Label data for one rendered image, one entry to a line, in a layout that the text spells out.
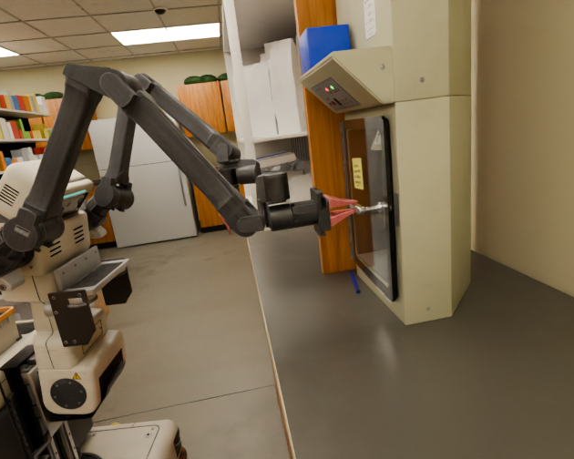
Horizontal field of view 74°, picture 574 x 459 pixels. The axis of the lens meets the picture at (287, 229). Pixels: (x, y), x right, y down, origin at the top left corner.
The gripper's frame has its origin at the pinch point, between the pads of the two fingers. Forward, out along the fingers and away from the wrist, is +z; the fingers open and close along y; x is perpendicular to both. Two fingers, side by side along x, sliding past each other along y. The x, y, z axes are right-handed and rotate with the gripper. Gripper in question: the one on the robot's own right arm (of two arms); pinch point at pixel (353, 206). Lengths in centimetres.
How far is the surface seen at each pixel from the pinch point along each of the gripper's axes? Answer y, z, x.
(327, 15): 46, 5, 26
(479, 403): -26.1, 6.4, -36.2
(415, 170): 7.6, 9.9, -10.8
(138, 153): 11, -151, 476
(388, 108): 20.1, 6.2, -7.6
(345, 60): 29.2, -2.7, -10.9
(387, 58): 28.8, 5.2, -10.8
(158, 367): -120, -94, 146
